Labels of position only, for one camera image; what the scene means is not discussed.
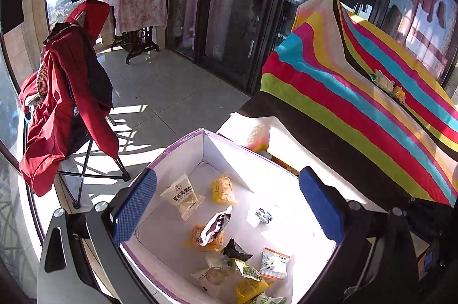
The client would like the black iron sewing table base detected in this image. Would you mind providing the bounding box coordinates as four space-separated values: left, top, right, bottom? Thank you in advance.
110 25 160 66

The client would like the pale clear snack packet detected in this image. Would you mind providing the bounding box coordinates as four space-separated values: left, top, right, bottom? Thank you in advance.
191 254 233 294

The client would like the small dark snack packet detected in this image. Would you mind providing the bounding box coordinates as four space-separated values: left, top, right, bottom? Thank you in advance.
222 238 254 262

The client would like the dark navy garment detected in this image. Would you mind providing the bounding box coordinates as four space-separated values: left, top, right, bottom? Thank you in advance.
73 35 115 154

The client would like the white labelled snack packet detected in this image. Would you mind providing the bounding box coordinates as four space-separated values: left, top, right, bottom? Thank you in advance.
160 173 206 222

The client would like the small table with floral cloth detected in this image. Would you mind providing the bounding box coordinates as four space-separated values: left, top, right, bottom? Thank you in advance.
97 0 169 37

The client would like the pink hanging sheet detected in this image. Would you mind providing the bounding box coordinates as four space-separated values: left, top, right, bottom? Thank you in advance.
392 0 458 76

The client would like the small white blue snack packet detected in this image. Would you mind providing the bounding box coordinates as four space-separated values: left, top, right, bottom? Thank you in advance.
255 207 274 224

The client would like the large yellow snack packet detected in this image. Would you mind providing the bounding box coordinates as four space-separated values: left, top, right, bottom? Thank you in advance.
234 277 273 304

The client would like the red jacket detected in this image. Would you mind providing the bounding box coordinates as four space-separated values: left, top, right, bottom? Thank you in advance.
18 0 120 197

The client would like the folding chair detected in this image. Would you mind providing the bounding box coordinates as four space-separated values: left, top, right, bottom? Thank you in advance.
25 11 131 211

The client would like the white and orange snack packet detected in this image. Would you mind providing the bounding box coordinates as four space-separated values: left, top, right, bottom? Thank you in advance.
259 247 291 280

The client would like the striped colourful blanket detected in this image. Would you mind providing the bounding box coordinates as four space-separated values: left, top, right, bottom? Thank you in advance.
216 0 458 215

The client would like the orange yellow snack packet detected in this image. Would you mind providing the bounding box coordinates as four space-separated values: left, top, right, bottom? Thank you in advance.
184 224 224 252

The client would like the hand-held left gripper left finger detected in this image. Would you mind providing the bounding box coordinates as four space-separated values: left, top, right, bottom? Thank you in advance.
37 166 160 304

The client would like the glass sliding door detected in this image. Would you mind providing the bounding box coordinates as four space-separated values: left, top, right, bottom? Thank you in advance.
166 0 458 97

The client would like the white cardboard box purple rim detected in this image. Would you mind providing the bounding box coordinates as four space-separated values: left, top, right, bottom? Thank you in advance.
120 128 387 304

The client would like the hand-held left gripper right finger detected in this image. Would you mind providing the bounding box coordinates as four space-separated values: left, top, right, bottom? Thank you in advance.
299 166 426 304

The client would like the green pea snack packet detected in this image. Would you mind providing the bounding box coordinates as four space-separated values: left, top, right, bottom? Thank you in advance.
227 258 262 280

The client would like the white and green snack packet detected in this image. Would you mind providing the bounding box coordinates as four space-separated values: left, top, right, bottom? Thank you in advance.
250 293 287 304

